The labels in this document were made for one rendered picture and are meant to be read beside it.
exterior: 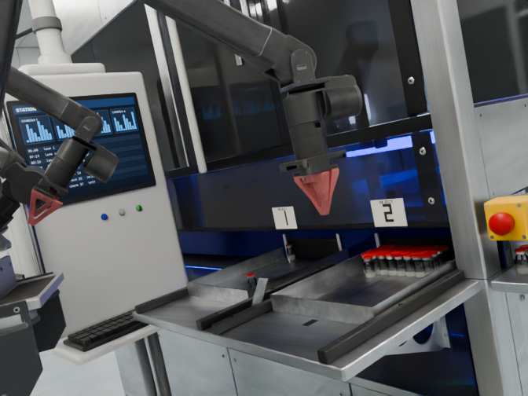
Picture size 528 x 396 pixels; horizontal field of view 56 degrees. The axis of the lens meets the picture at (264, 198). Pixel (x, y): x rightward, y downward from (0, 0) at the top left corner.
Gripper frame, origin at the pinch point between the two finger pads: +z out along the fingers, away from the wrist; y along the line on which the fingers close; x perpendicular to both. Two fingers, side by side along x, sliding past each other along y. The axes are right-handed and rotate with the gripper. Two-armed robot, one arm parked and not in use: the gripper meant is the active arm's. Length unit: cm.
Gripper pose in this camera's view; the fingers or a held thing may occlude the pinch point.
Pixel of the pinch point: (324, 210)
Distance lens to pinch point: 84.9
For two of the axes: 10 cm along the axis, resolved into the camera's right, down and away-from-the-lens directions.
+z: 2.2, 9.7, 0.8
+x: -6.2, 0.8, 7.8
